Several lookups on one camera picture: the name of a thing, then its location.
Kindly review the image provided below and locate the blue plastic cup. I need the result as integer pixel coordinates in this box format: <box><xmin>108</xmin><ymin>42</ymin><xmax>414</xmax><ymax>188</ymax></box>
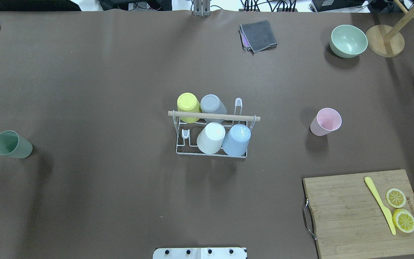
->
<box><xmin>222</xmin><ymin>124</ymin><xmax>251</xmax><ymax>157</ymax></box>

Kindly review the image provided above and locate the green plastic cup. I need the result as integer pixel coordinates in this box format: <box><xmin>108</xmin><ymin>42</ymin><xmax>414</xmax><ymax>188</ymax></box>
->
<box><xmin>0</xmin><ymin>131</ymin><xmax>33</xmax><ymax>159</ymax></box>

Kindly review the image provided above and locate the white wire cup holder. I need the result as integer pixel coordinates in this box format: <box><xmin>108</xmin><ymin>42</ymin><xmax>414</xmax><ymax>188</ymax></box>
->
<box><xmin>168</xmin><ymin>98</ymin><xmax>261</xmax><ymax>158</ymax></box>

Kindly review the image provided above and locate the bamboo cutting board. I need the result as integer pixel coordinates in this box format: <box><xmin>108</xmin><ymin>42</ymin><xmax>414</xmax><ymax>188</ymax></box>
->
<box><xmin>303</xmin><ymin>169</ymin><xmax>414</xmax><ymax>259</ymax></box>

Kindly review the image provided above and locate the pink plastic cup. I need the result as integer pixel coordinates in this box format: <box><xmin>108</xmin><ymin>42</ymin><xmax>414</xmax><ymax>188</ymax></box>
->
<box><xmin>310</xmin><ymin>108</ymin><xmax>342</xmax><ymax>136</ymax></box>

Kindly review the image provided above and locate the light green bowl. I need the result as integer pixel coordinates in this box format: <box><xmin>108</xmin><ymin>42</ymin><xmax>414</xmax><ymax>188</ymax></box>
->
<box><xmin>329</xmin><ymin>24</ymin><xmax>368</xmax><ymax>58</ymax></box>

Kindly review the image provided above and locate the grey plastic cup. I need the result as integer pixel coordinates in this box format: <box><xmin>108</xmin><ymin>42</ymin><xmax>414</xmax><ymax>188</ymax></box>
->
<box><xmin>200</xmin><ymin>94</ymin><xmax>227</xmax><ymax>114</ymax></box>

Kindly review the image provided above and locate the yellow plastic cup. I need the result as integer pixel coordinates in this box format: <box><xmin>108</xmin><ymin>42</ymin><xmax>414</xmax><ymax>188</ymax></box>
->
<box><xmin>177</xmin><ymin>93</ymin><xmax>202</xmax><ymax>113</ymax></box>

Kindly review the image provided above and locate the yellow plastic knife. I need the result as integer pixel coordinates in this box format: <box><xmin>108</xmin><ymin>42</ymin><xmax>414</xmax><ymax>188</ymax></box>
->
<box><xmin>364</xmin><ymin>176</ymin><xmax>396</xmax><ymax>235</ymax></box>

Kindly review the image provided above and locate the wooden mug tree stand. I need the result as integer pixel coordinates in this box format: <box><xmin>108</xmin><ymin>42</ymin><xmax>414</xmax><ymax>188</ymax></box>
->
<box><xmin>366</xmin><ymin>0</ymin><xmax>414</xmax><ymax>58</ymax></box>

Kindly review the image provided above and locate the grey folded cloth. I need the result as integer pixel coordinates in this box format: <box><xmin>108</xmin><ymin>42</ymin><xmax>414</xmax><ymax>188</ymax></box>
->
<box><xmin>239</xmin><ymin>20</ymin><xmax>277</xmax><ymax>53</ymax></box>

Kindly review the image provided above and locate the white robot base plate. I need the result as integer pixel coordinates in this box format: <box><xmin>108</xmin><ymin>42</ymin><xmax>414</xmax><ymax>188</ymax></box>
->
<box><xmin>153</xmin><ymin>247</ymin><xmax>248</xmax><ymax>259</ymax></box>

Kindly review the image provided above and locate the white plastic cup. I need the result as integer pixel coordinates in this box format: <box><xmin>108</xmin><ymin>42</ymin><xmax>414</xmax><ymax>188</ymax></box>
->
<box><xmin>197</xmin><ymin>122</ymin><xmax>226</xmax><ymax>154</ymax></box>

